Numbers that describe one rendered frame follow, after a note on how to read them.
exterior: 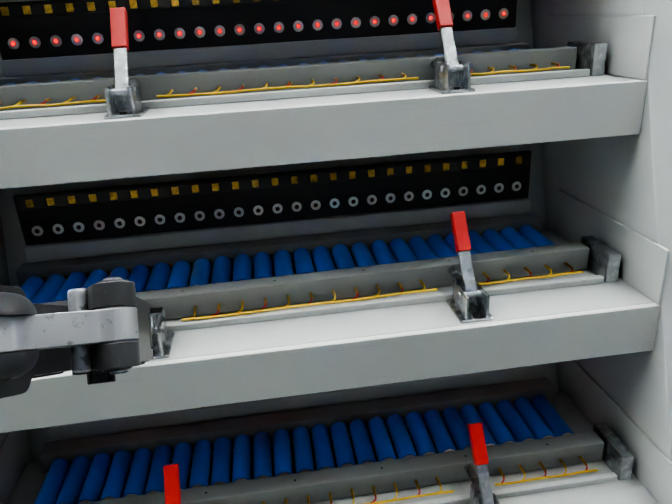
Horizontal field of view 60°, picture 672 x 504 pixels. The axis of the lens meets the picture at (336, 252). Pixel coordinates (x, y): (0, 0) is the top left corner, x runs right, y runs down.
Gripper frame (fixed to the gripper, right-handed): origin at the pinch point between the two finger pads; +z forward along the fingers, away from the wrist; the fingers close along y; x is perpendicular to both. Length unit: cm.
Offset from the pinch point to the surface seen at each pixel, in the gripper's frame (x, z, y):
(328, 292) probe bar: 2.5, 22.6, 15.2
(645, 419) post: -12.2, 21.9, 42.8
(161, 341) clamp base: -0.2, 17.1, 1.2
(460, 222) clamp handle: 7.0, 18.0, 26.9
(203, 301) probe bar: 2.9, 22.1, 4.1
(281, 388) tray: -5.1, 18.5, 10.2
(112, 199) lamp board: 14.8, 29.5, -5.0
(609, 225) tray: 5.9, 21.7, 42.5
